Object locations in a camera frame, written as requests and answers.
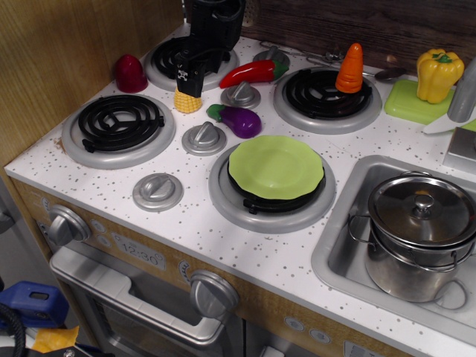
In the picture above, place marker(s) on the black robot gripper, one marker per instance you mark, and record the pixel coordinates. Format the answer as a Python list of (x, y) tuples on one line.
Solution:
[(215, 29)]

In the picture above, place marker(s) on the purple toy eggplant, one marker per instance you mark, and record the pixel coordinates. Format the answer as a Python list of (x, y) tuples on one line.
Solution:
[(244, 123)]

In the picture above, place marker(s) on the green plastic plate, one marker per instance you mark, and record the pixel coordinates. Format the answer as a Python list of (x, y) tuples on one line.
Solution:
[(276, 167)]

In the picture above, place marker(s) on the yellow toy corn cob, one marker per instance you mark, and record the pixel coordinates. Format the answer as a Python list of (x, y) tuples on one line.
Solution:
[(185, 103)]

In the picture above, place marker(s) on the back left stove burner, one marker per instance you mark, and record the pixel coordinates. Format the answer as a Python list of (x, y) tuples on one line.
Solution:
[(159, 65)]

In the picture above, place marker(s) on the stove burner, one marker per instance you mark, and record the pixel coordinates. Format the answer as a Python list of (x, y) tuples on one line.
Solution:
[(159, 65), (308, 99), (229, 203), (118, 131)]

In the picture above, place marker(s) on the grey stovetop knob upper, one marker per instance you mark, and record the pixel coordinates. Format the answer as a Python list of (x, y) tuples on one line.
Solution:
[(241, 96)]

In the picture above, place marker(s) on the grey stovetop knob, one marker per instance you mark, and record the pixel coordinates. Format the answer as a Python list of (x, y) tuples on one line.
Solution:
[(273, 53), (157, 192), (204, 140), (241, 96)]

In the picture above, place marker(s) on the dark red toy strawberry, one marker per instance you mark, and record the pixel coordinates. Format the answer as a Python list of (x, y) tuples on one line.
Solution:
[(129, 74)]

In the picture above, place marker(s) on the grey stovetop knob middle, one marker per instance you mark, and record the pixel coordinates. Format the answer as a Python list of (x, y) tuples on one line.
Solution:
[(204, 140)]

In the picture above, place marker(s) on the red toy chili pepper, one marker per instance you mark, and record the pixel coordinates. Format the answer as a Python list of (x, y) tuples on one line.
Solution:
[(266, 70)]

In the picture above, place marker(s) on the grey stovetop knob rear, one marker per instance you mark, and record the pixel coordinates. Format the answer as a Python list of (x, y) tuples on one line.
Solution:
[(273, 53)]

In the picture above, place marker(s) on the front left stove burner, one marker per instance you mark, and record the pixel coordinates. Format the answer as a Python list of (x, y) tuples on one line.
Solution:
[(118, 131)]

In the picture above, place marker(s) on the back right stove burner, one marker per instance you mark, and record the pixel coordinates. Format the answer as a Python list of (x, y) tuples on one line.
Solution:
[(308, 99)]

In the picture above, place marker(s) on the grey stovetop knob front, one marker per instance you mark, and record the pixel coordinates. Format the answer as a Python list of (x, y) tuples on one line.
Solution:
[(157, 192)]

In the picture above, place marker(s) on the front right stove burner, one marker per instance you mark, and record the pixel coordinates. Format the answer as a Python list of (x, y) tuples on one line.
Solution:
[(229, 203)]

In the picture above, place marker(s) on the orange toy carrot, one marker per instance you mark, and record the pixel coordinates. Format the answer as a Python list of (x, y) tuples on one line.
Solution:
[(350, 77)]

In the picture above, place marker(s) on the grey toy sink basin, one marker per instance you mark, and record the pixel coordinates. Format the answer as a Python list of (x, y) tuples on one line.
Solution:
[(338, 258)]

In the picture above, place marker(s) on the grey oven knob left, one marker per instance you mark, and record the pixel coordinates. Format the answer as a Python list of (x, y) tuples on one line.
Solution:
[(66, 226)]

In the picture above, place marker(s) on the grey oven knob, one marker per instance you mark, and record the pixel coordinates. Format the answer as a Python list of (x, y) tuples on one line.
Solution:
[(66, 226), (212, 296)]

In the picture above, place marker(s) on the metal spoon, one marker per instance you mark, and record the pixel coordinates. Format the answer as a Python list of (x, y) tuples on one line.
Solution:
[(387, 74)]

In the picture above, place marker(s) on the green plastic cutting board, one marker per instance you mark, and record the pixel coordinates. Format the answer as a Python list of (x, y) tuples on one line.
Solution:
[(402, 102)]

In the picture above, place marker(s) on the grey oven knob right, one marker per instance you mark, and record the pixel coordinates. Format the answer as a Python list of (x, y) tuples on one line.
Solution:
[(212, 296)]

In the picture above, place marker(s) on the yellow toy bell pepper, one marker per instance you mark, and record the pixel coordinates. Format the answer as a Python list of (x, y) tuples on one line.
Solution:
[(437, 72)]

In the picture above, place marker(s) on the white toy knife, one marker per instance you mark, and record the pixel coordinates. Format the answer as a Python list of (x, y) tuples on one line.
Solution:
[(444, 124)]

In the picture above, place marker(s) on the stainless steel pot lid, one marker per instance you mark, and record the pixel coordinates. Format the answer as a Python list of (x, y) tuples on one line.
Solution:
[(423, 211)]

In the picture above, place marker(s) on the blue device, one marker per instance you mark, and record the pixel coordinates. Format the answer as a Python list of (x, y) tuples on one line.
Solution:
[(37, 305)]

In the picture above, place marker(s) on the grey toy faucet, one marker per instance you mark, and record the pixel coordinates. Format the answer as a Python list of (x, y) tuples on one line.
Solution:
[(461, 150)]

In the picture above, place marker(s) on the grey oven door handle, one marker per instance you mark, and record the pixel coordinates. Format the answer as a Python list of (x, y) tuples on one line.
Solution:
[(112, 287)]

